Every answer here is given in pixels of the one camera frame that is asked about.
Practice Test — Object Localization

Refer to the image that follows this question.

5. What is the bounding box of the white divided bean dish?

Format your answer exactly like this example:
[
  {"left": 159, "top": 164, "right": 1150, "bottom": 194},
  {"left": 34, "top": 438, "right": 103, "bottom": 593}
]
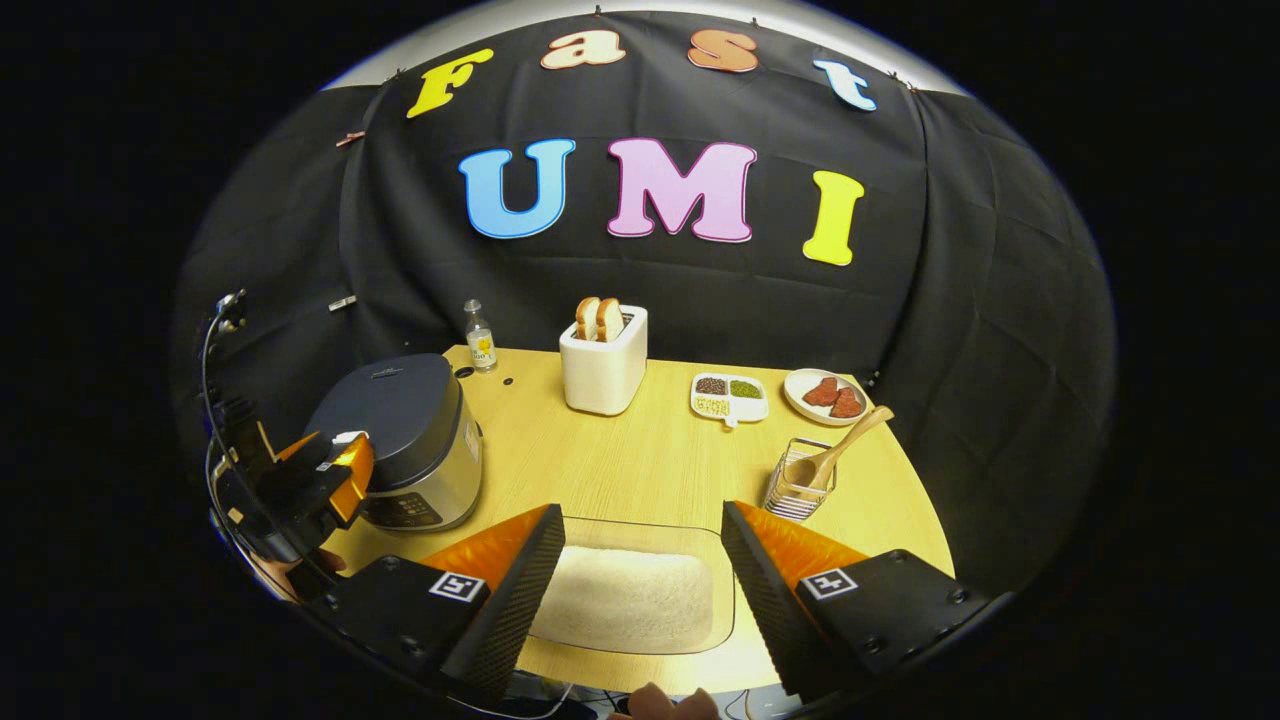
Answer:
[{"left": 690, "top": 373, "right": 769, "bottom": 428}]

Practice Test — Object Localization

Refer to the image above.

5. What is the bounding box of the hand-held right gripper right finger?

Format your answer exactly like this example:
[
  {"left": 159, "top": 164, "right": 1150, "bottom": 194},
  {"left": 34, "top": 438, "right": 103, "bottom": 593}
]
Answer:
[{"left": 722, "top": 500, "right": 991, "bottom": 701}]

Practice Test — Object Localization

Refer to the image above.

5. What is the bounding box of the dark grey rice cooker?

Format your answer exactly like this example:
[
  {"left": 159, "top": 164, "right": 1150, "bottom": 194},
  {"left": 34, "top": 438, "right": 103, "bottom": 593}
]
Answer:
[{"left": 305, "top": 353, "right": 484, "bottom": 533}]

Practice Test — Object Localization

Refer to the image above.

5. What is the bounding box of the metal wire chopstick holder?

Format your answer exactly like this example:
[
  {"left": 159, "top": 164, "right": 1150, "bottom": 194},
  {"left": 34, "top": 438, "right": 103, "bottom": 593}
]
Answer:
[{"left": 764, "top": 438, "right": 837, "bottom": 522}]

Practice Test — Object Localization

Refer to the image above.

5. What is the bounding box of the white round plate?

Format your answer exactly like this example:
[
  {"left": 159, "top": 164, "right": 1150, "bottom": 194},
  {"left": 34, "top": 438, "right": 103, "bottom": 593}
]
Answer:
[{"left": 784, "top": 368, "right": 869, "bottom": 426}]

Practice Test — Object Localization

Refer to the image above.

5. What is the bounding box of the white rice heap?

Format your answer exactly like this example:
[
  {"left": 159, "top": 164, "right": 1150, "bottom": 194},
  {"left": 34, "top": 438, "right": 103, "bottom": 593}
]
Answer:
[{"left": 535, "top": 546, "right": 714, "bottom": 649}]

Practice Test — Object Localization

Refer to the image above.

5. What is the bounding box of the clear plastic container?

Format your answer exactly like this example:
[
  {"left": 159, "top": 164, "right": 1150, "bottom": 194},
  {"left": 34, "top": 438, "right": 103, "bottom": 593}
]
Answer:
[{"left": 528, "top": 517, "right": 737, "bottom": 656}]

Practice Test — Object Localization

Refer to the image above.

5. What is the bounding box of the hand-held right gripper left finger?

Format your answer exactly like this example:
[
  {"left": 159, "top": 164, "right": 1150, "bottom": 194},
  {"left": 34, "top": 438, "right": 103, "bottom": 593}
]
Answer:
[{"left": 320, "top": 503, "right": 566, "bottom": 706}]

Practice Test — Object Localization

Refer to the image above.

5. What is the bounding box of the white toaster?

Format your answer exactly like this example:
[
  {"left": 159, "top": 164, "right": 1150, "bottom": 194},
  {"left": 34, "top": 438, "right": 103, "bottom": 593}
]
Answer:
[{"left": 559, "top": 305, "right": 649, "bottom": 417}]

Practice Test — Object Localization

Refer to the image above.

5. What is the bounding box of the glass bottle yellow label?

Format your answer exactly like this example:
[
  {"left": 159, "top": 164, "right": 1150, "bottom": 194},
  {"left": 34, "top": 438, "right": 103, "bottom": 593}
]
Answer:
[{"left": 464, "top": 299, "right": 498, "bottom": 374}]

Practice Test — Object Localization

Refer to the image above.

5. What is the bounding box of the wooden spoon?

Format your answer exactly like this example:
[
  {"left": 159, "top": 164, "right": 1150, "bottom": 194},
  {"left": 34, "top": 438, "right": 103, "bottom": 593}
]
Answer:
[{"left": 783, "top": 405, "right": 895, "bottom": 491}]

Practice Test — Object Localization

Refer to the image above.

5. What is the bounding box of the black backdrop cloth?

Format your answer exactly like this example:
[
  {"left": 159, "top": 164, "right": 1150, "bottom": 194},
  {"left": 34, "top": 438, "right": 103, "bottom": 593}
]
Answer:
[{"left": 170, "top": 10, "right": 1116, "bottom": 591}]

